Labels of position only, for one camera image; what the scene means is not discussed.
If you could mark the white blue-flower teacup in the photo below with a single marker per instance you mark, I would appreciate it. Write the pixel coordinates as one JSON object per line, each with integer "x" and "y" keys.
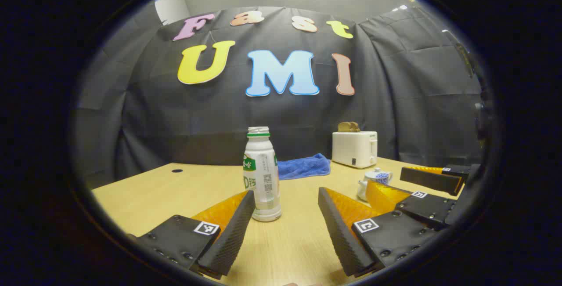
{"x": 362, "y": 189}

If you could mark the metal backdrop stand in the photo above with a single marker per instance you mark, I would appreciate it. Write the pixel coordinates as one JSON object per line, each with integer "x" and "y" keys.
{"x": 461, "y": 55}

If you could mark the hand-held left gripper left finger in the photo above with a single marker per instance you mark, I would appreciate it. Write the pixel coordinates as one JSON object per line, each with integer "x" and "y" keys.
{"x": 230, "y": 237}

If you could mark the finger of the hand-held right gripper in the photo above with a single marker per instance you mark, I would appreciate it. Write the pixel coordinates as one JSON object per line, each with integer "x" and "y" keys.
{"x": 428, "y": 209}
{"x": 432, "y": 180}

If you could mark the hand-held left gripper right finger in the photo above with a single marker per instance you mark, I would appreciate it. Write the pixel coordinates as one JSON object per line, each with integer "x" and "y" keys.
{"x": 340, "y": 237}

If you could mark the white green-label water bottle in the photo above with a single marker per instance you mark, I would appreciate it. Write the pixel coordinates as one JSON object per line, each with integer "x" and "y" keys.
{"x": 261, "y": 167}

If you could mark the blue towel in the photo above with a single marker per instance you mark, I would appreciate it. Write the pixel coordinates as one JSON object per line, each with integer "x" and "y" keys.
{"x": 305, "y": 167}

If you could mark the black backdrop cloth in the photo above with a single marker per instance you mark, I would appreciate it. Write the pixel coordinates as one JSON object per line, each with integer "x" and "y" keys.
{"x": 395, "y": 101}

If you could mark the white toaster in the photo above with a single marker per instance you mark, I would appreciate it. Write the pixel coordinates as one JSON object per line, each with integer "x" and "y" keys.
{"x": 353, "y": 150}

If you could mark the white teacup lid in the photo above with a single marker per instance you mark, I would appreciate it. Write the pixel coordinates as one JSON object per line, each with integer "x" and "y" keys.
{"x": 376, "y": 171}

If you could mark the toasted bread slice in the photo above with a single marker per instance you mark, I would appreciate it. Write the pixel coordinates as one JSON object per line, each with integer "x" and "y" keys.
{"x": 355, "y": 127}
{"x": 344, "y": 127}

